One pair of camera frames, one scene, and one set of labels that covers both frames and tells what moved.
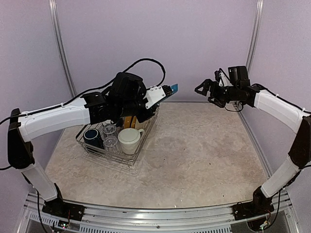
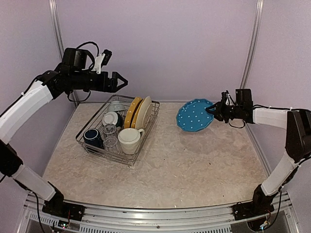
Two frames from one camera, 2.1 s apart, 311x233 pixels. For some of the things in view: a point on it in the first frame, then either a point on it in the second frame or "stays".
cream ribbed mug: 129,139 stays
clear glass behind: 110,130 stays
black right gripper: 214,94 to 218,111
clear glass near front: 110,143 stays
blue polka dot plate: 174,88 to 193,115
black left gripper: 142,117 to 104,86
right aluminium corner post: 259,9 stays
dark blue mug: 92,137 stays
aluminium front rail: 213,219 stays
